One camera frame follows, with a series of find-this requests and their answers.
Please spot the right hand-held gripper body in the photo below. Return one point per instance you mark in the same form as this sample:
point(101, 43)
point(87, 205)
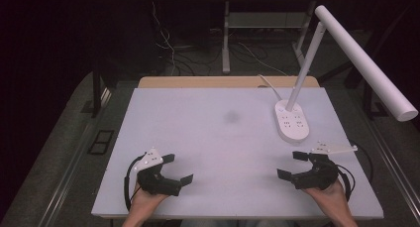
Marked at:
point(320, 175)

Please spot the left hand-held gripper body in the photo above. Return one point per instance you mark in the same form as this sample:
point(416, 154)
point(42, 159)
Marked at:
point(155, 182)

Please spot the person's left hand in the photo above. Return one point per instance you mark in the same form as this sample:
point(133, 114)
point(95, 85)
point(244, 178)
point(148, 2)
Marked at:
point(145, 202)

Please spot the person's right hand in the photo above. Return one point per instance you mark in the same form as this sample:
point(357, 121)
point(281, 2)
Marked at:
point(330, 197)

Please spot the white desk lamp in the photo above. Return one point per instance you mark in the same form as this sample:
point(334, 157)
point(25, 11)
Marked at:
point(292, 128)

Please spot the white table board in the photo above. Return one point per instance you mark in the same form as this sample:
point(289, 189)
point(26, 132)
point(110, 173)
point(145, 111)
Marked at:
point(214, 147)

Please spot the black metal stand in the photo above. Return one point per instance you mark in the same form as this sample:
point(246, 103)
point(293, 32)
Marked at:
point(367, 101)
point(96, 94)

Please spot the wooden table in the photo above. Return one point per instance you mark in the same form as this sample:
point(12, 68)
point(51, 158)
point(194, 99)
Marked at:
point(214, 82)

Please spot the aluminium floor rail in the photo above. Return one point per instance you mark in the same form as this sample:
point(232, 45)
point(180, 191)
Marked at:
point(396, 167)
point(66, 180)

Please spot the grey metal desk frame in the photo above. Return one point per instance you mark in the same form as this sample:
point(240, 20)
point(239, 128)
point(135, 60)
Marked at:
point(226, 55)

